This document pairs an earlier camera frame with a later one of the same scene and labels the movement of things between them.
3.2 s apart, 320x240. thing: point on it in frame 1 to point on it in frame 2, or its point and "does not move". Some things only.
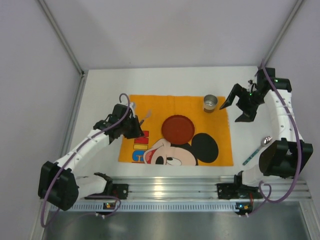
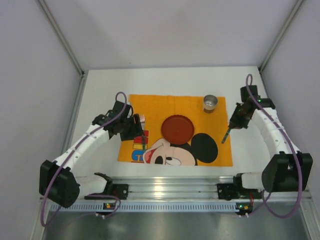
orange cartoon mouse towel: [211, 144] does not move
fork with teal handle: [148, 114] to [142, 120]
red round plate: [177, 129] does not move
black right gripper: [244, 101] to [235, 124]
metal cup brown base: [210, 103] does not move
